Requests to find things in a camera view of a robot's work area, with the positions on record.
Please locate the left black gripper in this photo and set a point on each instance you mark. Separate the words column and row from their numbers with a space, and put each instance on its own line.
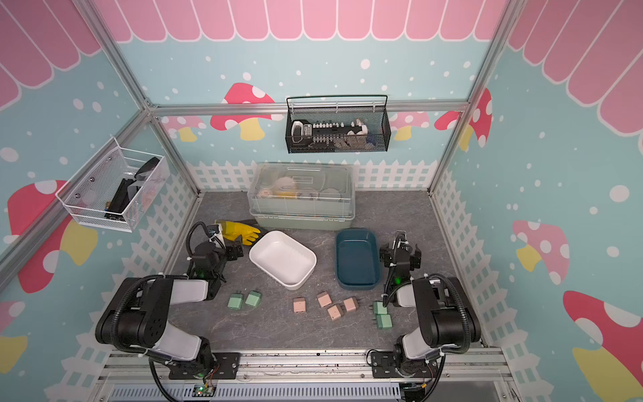
column 229, row 249

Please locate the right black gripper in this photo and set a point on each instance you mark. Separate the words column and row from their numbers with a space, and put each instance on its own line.
column 399, row 250

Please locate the green plug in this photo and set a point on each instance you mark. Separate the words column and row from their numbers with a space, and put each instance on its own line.
column 379, row 308
column 236, row 301
column 384, row 321
column 253, row 299

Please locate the white plastic tray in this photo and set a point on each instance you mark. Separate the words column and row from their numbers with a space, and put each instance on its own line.
column 284, row 259

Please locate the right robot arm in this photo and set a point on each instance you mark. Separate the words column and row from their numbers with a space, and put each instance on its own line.
column 447, row 322

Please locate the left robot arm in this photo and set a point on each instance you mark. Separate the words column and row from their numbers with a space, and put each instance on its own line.
column 136, row 319

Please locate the clear lidded storage box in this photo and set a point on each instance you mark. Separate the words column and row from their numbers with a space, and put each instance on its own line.
column 303, row 196

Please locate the yellow rubber glove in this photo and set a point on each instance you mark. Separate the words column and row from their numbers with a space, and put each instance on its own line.
column 233, row 230

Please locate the dark teal plastic tray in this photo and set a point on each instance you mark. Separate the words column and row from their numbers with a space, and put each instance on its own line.
column 357, row 259

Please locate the pink plug rightmost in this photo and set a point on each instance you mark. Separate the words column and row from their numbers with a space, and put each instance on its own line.
column 351, row 304

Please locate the pink plug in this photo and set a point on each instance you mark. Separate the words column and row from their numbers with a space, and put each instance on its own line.
column 324, row 299
column 335, row 312
column 299, row 305
column 351, row 304

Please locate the pink plug lower middle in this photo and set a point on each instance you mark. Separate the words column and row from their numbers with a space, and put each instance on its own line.
column 335, row 312

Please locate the pink plug upper middle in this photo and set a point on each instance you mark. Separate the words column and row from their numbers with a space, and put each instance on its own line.
column 324, row 299

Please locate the pink plug leftmost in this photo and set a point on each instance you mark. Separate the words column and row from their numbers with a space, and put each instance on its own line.
column 299, row 305

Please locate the black item in white basket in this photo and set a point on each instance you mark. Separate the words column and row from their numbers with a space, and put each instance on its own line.
column 128, row 189

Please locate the green circuit board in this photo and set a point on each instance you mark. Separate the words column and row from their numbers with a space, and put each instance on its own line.
column 203, row 391

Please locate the items in black basket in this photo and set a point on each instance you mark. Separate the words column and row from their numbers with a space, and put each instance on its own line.
column 354, row 136

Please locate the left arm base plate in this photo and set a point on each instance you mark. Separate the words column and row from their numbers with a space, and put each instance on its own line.
column 218, row 366

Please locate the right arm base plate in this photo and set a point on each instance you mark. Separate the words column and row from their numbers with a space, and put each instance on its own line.
column 390, row 365

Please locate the white wire wall basket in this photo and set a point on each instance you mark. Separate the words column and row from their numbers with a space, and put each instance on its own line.
column 87, row 193

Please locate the aluminium front rail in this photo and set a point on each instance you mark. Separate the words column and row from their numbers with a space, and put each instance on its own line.
column 318, row 365

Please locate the black wire wall basket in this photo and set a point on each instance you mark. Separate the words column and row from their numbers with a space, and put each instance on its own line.
column 371, row 109

